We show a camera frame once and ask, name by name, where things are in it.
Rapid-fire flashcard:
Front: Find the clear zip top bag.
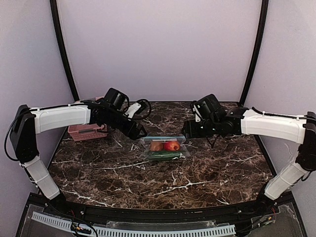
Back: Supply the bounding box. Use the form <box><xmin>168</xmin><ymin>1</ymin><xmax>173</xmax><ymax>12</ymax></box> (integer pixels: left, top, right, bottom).
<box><xmin>140</xmin><ymin>136</ymin><xmax>191</xmax><ymax>161</ymax></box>

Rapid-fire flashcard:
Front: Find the green cucumber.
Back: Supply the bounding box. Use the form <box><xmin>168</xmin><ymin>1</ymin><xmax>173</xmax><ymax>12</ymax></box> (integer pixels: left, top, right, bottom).
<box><xmin>146</xmin><ymin>151</ymin><xmax>182</xmax><ymax>161</ymax></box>

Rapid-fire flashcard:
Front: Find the red apple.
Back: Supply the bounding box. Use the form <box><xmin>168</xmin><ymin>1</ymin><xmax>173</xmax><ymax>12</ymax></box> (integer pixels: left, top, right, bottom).
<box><xmin>163</xmin><ymin>141</ymin><xmax>181</xmax><ymax>151</ymax></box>

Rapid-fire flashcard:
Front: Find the pink plastic basket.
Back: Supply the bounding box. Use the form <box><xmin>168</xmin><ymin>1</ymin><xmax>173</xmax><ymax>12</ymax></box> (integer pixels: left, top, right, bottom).
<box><xmin>68</xmin><ymin>96</ymin><xmax>108</xmax><ymax>143</ymax></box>

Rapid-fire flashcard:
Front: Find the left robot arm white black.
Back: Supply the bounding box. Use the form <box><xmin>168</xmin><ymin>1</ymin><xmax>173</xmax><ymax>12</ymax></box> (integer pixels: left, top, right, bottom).
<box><xmin>3</xmin><ymin>88</ymin><xmax>147</xmax><ymax>200</ymax></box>

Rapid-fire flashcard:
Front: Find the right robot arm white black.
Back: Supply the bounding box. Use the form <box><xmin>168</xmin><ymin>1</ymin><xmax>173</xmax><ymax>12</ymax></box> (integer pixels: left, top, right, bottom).
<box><xmin>182</xmin><ymin>106</ymin><xmax>316</xmax><ymax>200</ymax></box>

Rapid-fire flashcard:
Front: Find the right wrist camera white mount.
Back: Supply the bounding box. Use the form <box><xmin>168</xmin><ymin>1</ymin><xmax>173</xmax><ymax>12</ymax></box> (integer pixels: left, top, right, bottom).
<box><xmin>190</xmin><ymin>93</ymin><xmax>225</xmax><ymax>122</ymax></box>

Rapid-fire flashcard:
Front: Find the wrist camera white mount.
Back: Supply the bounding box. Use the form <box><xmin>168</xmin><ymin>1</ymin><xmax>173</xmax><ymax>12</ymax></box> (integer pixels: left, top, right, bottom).
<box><xmin>123</xmin><ymin>99</ymin><xmax>152</xmax><ymax>120</ymax></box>
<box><xmin>190</xmin><ymin>93</ymin><xmax>225</xmax><ymax>122</ymax></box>

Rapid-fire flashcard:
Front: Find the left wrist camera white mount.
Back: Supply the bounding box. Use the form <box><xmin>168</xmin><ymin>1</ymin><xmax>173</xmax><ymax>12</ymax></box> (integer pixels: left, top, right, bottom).
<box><xmin>123</xmin><ymin>99</ymin><xmax>152</xmax><ymax>120</ymax></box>

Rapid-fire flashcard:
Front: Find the black front rail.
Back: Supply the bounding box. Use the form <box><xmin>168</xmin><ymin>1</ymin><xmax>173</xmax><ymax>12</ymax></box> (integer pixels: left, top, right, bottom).
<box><xmin>42</xmin><ymin>200</ymin><xmax>272</xmax><ymax>224</ymax></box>

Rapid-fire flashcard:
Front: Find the white slotted cable duct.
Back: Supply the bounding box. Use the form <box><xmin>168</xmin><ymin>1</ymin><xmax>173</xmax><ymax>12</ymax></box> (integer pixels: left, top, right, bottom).
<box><xmin>31</xmin><ymin>211</ymin><xmax>236</xmax><ymax>237</ymax></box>

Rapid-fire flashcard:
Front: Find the right black frame post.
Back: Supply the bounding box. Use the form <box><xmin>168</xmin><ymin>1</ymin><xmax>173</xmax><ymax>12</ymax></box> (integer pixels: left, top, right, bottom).
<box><xmin>239</xmin><ymin>0</ymin><xmax>269</xmax><ymax>106</ymax></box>

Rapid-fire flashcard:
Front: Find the black frame post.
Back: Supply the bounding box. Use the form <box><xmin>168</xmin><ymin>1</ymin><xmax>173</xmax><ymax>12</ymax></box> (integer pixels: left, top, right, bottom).
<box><xmin>239</xmin><ymin>0</ymin><xmax>269</xmax><ymax>106</ymax></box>
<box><xmin>49</xmin><ymin>0</ymin><xmax>79</xmax><ymax>101</ymax></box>

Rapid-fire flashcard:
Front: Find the left black frame post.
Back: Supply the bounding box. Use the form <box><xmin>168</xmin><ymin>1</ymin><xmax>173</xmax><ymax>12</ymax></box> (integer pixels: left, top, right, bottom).
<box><xmin>49</xmin><ymin>0</ymin><xmax>79</xmax><ymax>101</ymax></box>

